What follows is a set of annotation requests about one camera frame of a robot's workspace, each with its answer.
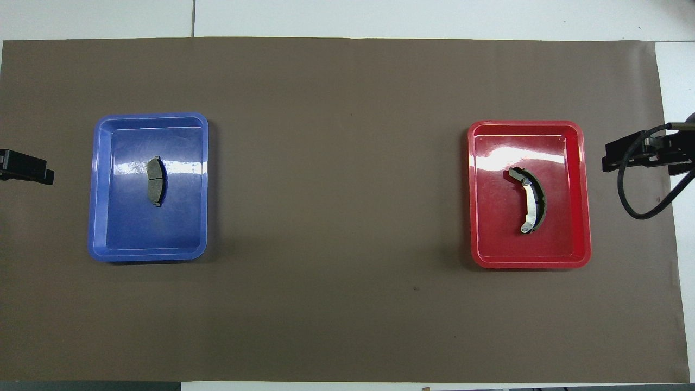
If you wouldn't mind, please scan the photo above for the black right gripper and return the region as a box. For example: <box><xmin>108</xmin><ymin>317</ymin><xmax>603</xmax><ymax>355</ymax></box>
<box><xmin>602</xmin><ymin>113</ymin><xmax>695</xmax><ymax>175</ymax></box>

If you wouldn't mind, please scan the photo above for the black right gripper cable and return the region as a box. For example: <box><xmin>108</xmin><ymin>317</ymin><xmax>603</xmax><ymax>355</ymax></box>
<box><xmin>617</xmin><ymin>123</ymin><xmax>695</xmax><ymax>220</ymax></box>

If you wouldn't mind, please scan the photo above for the blue plastic tray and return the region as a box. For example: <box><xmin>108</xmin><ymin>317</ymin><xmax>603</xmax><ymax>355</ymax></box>
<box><xmin>88</xmin><ymin>112</ymin><xmax>210</xmax><ymax>263</ymax></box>

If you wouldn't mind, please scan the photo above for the grey brake pad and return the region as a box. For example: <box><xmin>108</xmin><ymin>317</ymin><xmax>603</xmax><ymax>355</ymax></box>
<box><xmin>147</xmin><ymin>156</ymin><xmax>164</xmax><ymax>208</ymax></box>

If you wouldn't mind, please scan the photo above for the curved brake shoe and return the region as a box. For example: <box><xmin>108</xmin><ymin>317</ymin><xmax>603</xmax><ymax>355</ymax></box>
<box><xmin>508</xmin><ymin>167</ymin><xmax>547</xmax><ymax>235</ymax></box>

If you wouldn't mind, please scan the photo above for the brown table mat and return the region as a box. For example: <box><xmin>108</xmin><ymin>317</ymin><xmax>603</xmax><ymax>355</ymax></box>
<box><xmin>0</xmin><ymin>36</ymin><xmax>691</xmax><ymax>383</ymax></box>

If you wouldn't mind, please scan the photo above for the red plastic tray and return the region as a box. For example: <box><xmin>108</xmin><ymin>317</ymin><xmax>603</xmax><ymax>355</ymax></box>
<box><xmin>467</xmin><ymin>120</ymin><xmax>592</xmax><ymax>269</ymax></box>

